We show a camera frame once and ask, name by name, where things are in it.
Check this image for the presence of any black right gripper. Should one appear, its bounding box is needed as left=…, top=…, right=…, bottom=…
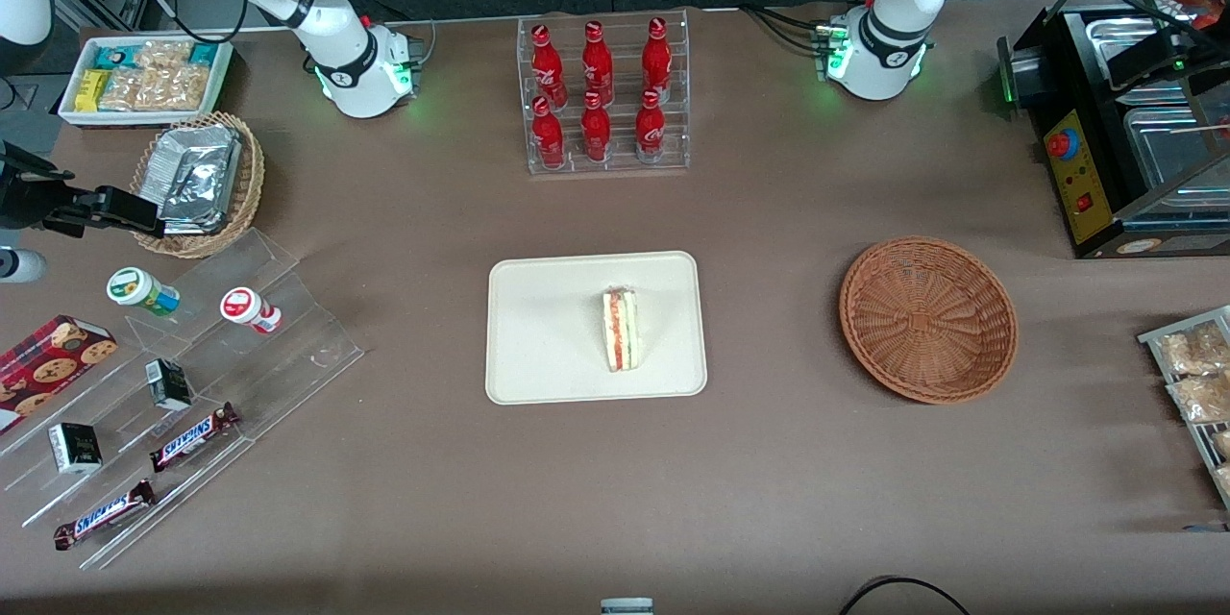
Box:
left=0, top=142, right=164, bottom=236

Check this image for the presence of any triangle sandwich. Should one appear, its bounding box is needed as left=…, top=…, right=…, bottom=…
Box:
left=602, top=284, right=640, bottom=373

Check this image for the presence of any oval tan wicker basket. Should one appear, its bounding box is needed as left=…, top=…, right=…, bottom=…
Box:
left=130, top=111, right=266, bottom=259

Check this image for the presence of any cream plastic tray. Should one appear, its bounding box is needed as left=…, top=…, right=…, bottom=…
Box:
left=485, top=251, right=709, bottom=406

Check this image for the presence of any round brown wicker basket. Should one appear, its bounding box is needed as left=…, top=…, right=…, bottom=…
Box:
left=839, top=236, right=1020, bottom=406

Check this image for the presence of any grey metal snack tray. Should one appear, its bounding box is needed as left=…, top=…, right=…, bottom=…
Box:
left=1138, top=306, right=1230, bottom=512

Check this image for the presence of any silver foil pack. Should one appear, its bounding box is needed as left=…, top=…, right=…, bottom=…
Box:
left=154, top=125, right=243, bottom=203
left=159, top=159, right=236, bottom=235

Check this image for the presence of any green lid white cup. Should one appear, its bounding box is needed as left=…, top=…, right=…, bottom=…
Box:
left=106, top=266, right=182, bottom=319

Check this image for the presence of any white snack bin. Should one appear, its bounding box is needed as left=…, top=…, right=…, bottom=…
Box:
left=58, top=34, right=234, bottom=128

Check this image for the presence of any clear bag of nuts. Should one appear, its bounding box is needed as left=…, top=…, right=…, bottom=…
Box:
left=99, top=67, right=155, bottom=111
left=144, top=65, right=212, bottom=111
left=135, top=40, right=193, bottom=73

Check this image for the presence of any yellow snack bar pack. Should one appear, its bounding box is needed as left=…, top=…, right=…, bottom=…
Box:
left=75, top=69, right=112, bottom=114

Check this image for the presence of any red lid white cup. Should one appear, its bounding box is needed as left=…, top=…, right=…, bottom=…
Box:
left=220, top=286, right=283, bottom=335

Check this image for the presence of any red cookie box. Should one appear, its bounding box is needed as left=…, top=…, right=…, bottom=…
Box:
left=0, top=314, right=119, bottom=436

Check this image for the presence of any small black carton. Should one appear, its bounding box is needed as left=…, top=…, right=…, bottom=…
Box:
left=48, top=422, right=104, bottom=476
left=145, top=358, right=194, bottom=412

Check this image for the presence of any clear acrylic stepped display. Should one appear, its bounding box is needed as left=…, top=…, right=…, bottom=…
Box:
left=0, top=229, right=366, bottom=571

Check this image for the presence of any brown Snickers bar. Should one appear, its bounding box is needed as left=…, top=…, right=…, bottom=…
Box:
left=149, top=402, right=241, bottom=474
left=53, top=480, right=157, bottom=552

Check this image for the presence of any red cola bottle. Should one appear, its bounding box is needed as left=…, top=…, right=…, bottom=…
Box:
left=580, top=20, right=616, bottom=107
left=634, top=88, right=667, bottom=164
left=580, top=91, right=613, bottom=164
left=641, top=16, right=674, bottom=104
left=530, top=23, right=568, bottom=109
left=530, top=96, right=566, bottom=170

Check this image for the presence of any clear acrylic bottle rack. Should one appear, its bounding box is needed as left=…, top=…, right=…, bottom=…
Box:
left=517, top=10, right=691, bottom=176

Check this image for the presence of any black food warmer, yellow panel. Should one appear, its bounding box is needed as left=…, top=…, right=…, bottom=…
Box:
left=996, top=0, right=1230, bottom=260

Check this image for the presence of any steel warmer pan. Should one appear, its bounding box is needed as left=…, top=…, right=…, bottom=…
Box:
left=1086, top=12, right=1230, bottom=107
left=1122, top=106, right=1230, bottom=212

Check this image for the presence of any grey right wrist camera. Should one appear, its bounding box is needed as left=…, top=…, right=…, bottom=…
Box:
left=0, top=250, right=47, bottom=284

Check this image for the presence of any black base cable bundle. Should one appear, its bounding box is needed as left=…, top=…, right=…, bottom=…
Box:
left=738, top=3, right=837, bottom=54

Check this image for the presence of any black looped cable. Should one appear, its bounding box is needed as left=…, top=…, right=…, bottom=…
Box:
left=839, top=577, right=970, bottom=615

